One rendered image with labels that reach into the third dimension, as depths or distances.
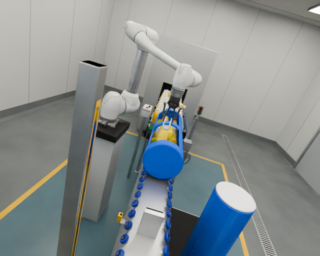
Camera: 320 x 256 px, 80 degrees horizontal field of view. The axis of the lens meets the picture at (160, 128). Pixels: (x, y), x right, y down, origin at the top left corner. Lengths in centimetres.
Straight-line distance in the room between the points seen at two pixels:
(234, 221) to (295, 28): 584
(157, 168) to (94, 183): 79
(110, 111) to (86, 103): 107
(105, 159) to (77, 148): 112
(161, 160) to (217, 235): 63
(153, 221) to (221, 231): 61
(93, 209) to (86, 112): 168
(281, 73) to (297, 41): 86
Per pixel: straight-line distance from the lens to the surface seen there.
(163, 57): 144
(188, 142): 235
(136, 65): 170
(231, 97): 632
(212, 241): 156
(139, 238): 109
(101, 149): 174
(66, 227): 92
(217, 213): 143
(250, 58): 630
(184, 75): 124
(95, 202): 211
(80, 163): 69
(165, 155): 130
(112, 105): 163
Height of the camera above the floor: 179
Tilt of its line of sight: 22 degrees down
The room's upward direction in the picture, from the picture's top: 18 degrees clockwise
